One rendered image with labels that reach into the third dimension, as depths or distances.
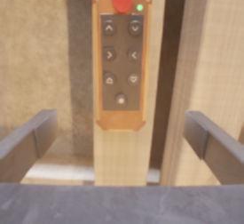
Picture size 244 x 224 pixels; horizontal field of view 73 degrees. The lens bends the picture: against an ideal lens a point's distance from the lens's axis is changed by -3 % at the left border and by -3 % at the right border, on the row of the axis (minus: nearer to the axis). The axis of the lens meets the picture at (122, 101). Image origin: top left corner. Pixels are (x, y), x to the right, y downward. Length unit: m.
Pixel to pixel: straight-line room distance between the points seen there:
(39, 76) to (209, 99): 0.42
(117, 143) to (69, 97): 0.25
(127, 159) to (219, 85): 0.20
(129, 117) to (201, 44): 0.15
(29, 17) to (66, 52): 0.12
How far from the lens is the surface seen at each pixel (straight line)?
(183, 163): 0.34
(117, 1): 0.21
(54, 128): 0.16
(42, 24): 0.50
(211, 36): 0.29
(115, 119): 0.23
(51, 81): 0.50
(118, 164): 0.33
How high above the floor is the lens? 0.46
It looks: 73 degrees down
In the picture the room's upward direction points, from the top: 180 degrees clockwise
